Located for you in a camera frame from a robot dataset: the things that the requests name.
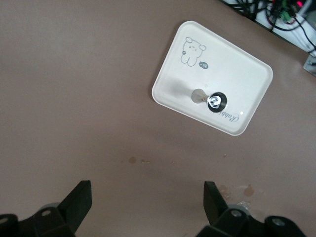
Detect tangled black cables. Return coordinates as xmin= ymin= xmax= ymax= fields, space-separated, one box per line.
xmin=221 ymin=0 xmax=316 ymax=58

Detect metal jigger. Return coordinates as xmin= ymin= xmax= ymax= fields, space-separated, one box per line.
xmin=190 ymin=88 xmax=228 ymax=114

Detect cream rabbit print tray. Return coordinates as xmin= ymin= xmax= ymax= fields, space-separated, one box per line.
xmin=151 ymin=20 xmax=274 ymax=137

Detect brown table cover sheet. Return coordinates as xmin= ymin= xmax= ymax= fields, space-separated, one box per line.
xmin=0 ymin=0 xmax=316 ymax=237

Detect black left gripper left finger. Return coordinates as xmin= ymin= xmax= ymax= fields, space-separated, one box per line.
xmin=0 ymin=180 xmax=93 ymax=237

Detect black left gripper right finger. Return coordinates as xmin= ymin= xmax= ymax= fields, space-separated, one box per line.
xmin=196 ymin=181 xmax=307 ymax=237

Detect grey metal bracket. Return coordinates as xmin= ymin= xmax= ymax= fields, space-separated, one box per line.
xmin=303 ymin=53 xmax=316 ymax=78

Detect green terminal connector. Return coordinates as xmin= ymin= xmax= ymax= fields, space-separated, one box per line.
xmin=280 ymin=8 xmax=293 ymax=23

